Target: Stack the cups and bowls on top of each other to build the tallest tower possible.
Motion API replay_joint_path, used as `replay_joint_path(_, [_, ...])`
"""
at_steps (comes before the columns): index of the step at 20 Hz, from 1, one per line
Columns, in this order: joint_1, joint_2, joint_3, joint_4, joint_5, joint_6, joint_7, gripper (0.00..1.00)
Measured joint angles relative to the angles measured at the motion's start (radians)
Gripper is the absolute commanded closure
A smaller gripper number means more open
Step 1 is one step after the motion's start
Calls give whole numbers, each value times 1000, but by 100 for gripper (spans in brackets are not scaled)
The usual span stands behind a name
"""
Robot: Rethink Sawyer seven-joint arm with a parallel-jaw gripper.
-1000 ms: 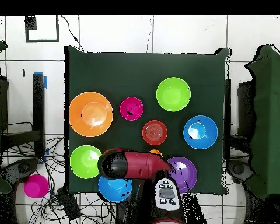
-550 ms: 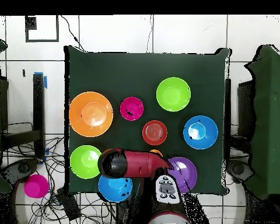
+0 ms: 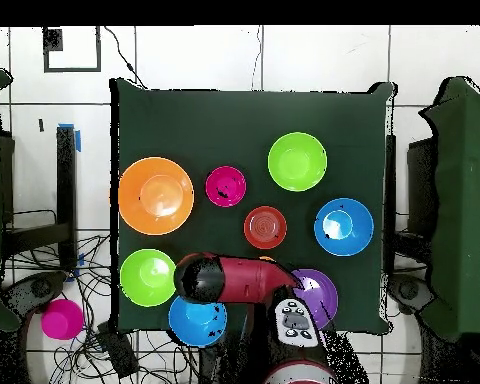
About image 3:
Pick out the small red-orange plastic bowl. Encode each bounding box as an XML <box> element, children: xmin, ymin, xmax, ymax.
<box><xmin>243</xmin><ymin>205</ymin><xmax>288</xmax><ymax>250</ymax></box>

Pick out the small pink plastic bowl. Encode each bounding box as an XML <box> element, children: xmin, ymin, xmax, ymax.
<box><xmin>204</xmin><ymin>165</ymin><xmax>248</xmax><ymax>208</ymax></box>

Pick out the green plastic bowl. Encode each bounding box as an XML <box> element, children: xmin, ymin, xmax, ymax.
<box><xmin>267</xmin><ymin>131</ymin><xmax>328</xmax><ymax>193</ymax></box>
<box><xmin>119</xmin><ymin>248</ymin><xmax>178</xmax><ymax>308</ymax></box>

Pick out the large orange plastic bowl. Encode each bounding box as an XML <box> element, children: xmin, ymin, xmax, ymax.
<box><xmin>117</xmin><ymin>156</ymin><xmax>196</xmax><ymax>236</ymax></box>

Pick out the dark green tablecloth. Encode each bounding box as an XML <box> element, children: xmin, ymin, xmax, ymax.
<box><xmin>109</xmin><ymin>77</ymin><xmax>397</xmax><ymax>336</ymax></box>

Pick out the purple plastic bowl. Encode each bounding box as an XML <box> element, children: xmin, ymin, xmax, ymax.
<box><xmin>290</xmin><ymin>268</ymin><xmax>340</xmax><ymax>331</ymax></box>

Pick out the blue plastic bowl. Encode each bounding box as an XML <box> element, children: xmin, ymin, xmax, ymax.
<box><xmin>313</xmin><ymin>197</ymin><xmax>375</xmax><ymax>257</ymax></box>
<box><xmin>167</xmin><ymin>295</ymin><xmax>228</xmax><ymax>348</ymax></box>

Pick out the black metal stand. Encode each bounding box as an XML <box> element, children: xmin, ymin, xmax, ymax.
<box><xmin>0</xmin><ymin>125</ymin><xmax>79</xmax><ymax>273</ymax></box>

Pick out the black power adapter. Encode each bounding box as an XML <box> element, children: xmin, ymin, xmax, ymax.
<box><xmin>97</xmin><ymin>323</ymin><xmax>140</xmax><ymax>379</ymax></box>

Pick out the pink plastic cup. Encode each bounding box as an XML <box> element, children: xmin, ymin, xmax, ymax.
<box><xmin>40</xmin><ymin>298</ymin><xmax>85</xmax><ymax>341</ymax></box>

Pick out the thin black floor cable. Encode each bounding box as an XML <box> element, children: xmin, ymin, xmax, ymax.
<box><xmin>103</xmin><ymin>26</ymin><xmax>148</xmax><ymax>90</ymax></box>

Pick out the grey pedestal leg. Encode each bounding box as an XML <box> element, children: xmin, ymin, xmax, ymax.
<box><xmin>1</xmin><ymin>270</ymin><xmax>67</xmax><ymax>317</ymax></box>
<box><xmin>387</xmin><ymin>273</ymin><xmax>435</xmax><ymax>317</ymax></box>

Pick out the grey square floor frame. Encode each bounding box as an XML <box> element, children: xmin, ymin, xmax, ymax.
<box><xmin>42</xmin><ymin>26</ymin><xmax>102</xmax><ymax>74</ymax></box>

